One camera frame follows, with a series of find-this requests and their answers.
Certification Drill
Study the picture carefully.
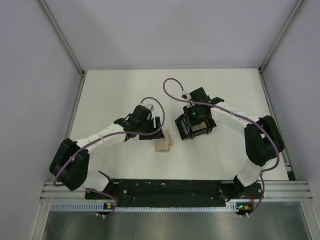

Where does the left aluminium corner post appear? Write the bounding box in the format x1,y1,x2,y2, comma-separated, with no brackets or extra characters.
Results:
36,0,85,76

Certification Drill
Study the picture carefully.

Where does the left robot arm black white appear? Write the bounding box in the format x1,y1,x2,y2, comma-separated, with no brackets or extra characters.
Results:
49,104,164,199

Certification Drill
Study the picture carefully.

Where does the aluminium corner post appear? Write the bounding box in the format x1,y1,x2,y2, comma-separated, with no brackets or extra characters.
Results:
258,0,311,72
36,0,85,76

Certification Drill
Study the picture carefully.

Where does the black card holder box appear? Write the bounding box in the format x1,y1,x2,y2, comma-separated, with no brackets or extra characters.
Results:
175,114,217,141

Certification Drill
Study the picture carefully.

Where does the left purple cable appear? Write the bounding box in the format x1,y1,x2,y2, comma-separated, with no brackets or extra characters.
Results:
52,96,166,218

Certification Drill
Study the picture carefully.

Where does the grey slotted cable duct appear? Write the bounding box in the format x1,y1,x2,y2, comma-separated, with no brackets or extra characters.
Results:
50,202,241,213

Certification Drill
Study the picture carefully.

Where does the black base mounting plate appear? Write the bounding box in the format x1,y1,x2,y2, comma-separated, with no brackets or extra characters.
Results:
84,178,265,207

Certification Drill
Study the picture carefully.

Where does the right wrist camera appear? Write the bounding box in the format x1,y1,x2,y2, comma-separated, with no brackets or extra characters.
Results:
181,91,191,101

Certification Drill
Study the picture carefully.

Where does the aluminium frame rail front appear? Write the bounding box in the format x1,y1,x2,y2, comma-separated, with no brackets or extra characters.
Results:
40,180,313,202

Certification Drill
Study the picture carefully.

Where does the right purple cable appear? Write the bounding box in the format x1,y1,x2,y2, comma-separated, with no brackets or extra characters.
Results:
162,77,281,217

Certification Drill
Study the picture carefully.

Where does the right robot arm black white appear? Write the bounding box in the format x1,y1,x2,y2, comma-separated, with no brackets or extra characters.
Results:
175,87,284,200

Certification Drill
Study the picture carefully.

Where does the purple cable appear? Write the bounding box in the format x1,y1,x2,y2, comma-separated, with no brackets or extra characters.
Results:
162,77,281,217
52,96,166,218

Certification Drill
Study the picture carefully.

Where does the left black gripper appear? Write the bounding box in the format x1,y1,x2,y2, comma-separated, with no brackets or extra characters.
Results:
138,116,164,140

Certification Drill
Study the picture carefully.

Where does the right aluminium corner post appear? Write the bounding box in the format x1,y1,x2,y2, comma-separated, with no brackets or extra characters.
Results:
258,0,311,72

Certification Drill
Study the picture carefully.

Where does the beige card stack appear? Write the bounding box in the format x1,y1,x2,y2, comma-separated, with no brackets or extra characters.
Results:
154,130,174,153

